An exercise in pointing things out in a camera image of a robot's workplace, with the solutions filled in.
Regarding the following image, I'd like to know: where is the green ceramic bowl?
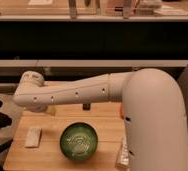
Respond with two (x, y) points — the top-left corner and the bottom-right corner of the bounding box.
(59, 122), (98, 162)

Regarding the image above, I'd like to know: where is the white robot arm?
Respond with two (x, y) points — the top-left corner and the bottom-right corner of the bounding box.
(14, 68), (188, 171)

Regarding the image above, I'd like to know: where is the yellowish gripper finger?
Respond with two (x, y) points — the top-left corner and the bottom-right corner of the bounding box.
(46, 106), (56, 116)

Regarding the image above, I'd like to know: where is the orange carrot toy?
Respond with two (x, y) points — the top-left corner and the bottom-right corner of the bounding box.
(119, 104), (124, 119)

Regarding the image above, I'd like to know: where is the black rectangular bar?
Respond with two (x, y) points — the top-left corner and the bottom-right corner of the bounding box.
(83, 104), (91, 110)

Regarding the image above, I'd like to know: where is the white sponge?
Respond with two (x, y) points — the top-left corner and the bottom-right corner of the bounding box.
(25, 127), (42, 148)

